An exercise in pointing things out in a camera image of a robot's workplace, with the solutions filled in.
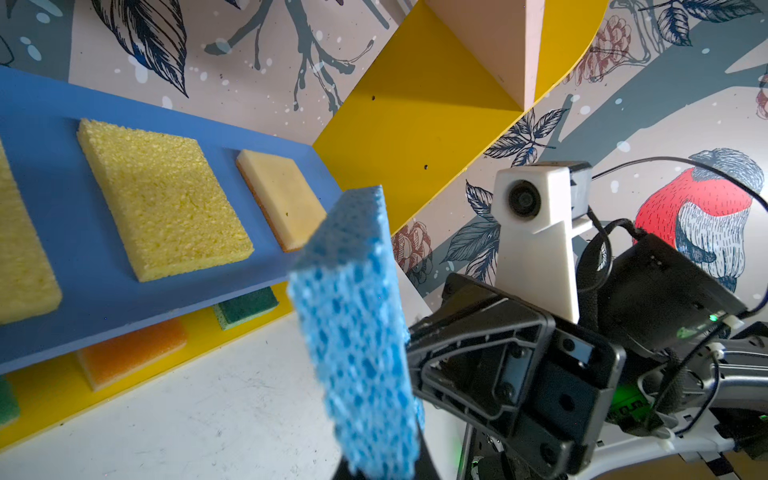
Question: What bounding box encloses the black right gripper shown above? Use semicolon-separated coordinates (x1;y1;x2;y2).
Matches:
406;273;626;477

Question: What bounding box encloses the pale yellow sponge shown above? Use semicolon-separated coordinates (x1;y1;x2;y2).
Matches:
236;150;326;253

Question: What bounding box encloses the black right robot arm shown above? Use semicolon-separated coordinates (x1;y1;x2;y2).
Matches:
407;235;767;479

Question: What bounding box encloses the light green foam sponge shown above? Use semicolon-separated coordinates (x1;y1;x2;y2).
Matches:
0;377;20;428

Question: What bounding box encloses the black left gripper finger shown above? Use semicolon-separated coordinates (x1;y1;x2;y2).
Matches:
331;419;440;479

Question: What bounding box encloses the yellow wooden shelf unit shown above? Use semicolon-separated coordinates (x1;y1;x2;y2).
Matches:
0;0;610;451

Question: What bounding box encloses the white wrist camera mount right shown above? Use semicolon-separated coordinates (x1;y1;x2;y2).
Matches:
491;162;592;324

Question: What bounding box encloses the blue sponge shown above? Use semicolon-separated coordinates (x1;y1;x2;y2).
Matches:
287;186;420;479

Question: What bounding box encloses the orange foam sponge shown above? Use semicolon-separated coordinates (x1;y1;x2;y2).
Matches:
76;319;188;391

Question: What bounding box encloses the yellow cellulose sponge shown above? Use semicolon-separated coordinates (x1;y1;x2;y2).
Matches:
77;119;254;282

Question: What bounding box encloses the dark green scouring sponge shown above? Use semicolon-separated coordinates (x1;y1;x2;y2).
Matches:
213;287;279;331

